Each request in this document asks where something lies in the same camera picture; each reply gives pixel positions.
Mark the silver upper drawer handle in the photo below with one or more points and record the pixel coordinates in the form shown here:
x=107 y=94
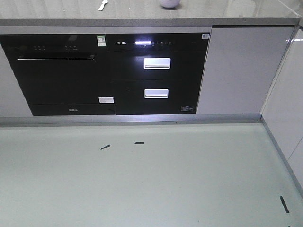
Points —
x=157 y=63

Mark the silver lower drawer handle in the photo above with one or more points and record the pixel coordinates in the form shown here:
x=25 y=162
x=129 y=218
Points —
x=156 y=93

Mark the white info sticker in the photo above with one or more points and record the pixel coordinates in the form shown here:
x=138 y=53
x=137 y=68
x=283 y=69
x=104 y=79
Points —
x=106 y=100

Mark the white right side cabinet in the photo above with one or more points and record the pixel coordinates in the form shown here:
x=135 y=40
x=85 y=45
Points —
x=283 y=108

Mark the mint green plastic spoon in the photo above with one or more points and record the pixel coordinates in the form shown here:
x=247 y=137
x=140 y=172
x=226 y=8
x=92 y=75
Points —
x=103 y=3

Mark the lilac plastic bowl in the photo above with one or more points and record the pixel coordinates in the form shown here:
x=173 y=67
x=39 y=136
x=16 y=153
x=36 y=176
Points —
x=169 y=4

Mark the grey baseboard plinth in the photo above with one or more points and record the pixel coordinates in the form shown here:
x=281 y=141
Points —
x=118 y=120

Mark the grey cabinet door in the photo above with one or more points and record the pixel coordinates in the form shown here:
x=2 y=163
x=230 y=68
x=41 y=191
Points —
x=240 y=66

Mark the silver drawer handle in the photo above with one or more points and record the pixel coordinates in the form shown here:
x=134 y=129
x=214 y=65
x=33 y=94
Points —
x=157 y=63
x=156 y=93

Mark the green energy label sticker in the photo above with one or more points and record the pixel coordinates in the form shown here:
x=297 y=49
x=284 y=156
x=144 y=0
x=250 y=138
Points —
x=101 y=40

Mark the black disinfection cabinet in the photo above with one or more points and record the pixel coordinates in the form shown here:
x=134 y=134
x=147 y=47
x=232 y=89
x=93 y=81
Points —
x=129 y=79

